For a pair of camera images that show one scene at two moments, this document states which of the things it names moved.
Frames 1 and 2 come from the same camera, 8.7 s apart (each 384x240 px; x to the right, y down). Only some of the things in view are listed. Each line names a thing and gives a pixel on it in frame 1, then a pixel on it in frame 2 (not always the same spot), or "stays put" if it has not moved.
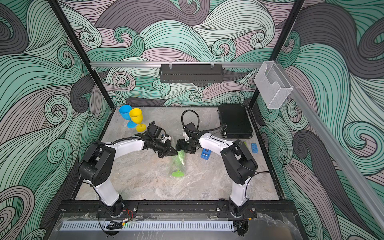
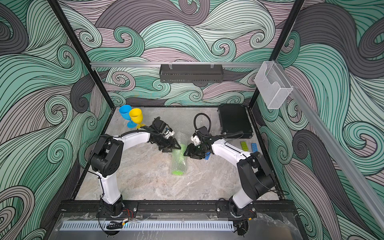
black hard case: x=236 y=118 stays put
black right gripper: x=180 y=145 -> x=191 y=152
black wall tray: x=191 y=73 stays put
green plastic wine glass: x=179 y=163 stays put
